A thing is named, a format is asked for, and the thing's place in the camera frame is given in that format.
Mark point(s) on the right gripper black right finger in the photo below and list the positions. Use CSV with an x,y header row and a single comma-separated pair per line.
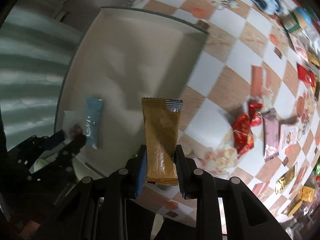
x,y
246,216

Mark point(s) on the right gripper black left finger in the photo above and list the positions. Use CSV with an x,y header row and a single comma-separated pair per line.
x,y
96,209

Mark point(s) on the blue snack packet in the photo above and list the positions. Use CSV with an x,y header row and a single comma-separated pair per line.
x,y
94,108

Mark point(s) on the mauve snack bar packet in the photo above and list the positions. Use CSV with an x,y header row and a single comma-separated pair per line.
x,y
271,134

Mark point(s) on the orange-brown snack bar packet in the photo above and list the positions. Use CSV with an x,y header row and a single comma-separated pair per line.
x,y
161,123

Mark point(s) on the pink crispy cranberry packet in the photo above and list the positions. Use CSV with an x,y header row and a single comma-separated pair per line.
x,y
288,136

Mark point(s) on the small red candy packet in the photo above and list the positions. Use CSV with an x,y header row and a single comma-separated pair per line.
x,y
254,110

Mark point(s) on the flat red snack packet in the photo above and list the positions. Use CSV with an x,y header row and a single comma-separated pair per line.
x,y
306,76

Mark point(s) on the green lid jar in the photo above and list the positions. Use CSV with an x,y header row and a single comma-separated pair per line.
x,y
296,21

